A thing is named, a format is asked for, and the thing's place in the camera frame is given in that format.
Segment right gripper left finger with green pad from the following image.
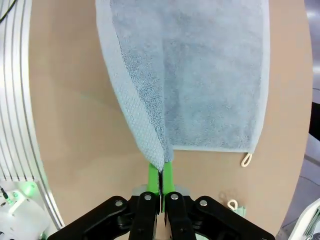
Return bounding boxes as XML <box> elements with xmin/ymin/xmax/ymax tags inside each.
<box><xmin>47</xmin><ymin>162</ymin><xmax>161</xmax><ymax>240</ymax></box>

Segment white side table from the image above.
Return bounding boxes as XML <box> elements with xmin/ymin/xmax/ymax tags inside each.
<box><xmin>298</xmin><ymin>199</ymin><xmax>320</xmax><ymax>240</ymax></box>

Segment blue terry towel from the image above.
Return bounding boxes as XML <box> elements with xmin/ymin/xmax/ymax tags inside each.
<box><xmin>94</xmin><ymin>0</ymin><xmax>271</xmax><ymax>169</ymax></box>

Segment aluminium frame rail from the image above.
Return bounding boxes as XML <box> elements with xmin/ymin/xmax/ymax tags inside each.
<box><xmin>0</xmin><ymin>0</ymin><xmax>64</xmax><ymax>231</ymax></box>

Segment green terry towel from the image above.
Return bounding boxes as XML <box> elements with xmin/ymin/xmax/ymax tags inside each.
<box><xmin>226</xmin><ymin>198</ymin><xmax>247</xmax><ymax>217</ymax></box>

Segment grey woven plastic basket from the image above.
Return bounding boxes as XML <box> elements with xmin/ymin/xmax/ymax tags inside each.
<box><xmin>303</xmin><ymin>208</ymin><xmax>320</xmax><ymax>240</ymax></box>

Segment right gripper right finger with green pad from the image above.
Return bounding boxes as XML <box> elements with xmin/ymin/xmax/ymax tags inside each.
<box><xmin>161</xmin><ymin>161</ymin><xmax>275</xmax><ymax>240</ymax></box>

